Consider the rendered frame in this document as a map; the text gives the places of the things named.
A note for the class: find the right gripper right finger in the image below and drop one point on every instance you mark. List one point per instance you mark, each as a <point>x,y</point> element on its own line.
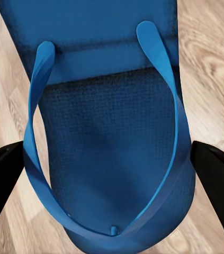
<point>208,162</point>

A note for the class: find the sandal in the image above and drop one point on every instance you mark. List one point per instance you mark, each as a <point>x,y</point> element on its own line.
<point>105,75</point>

